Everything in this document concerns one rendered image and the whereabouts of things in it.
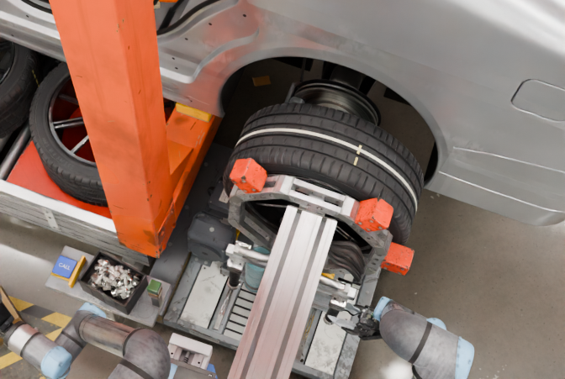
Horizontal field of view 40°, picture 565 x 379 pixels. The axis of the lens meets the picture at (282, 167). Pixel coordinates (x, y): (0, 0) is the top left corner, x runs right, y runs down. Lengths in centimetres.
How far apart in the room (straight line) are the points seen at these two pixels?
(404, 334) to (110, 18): 104
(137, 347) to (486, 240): 219
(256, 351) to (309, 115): 130
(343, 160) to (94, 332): 88
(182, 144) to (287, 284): 167
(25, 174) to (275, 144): 133
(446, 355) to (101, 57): 109
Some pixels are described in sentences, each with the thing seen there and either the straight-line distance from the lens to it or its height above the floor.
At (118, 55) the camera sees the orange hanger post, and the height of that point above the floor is 182.
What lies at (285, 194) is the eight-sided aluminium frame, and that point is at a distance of 233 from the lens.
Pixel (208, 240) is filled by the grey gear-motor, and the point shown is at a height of 40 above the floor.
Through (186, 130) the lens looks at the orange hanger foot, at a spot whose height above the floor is 68.
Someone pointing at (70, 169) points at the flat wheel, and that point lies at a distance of 308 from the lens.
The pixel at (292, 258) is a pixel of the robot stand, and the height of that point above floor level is 203.
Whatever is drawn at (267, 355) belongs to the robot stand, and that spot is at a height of 203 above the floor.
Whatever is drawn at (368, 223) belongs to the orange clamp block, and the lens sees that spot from 233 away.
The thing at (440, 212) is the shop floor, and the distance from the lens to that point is 367.
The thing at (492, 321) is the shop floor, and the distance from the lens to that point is 356.
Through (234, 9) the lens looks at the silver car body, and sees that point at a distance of 235.
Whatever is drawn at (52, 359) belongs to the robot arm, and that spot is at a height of 125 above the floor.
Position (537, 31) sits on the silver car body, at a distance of 211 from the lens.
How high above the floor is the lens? 323
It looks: 63 degrees down
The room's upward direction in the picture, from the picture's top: 11 degrees clockwise
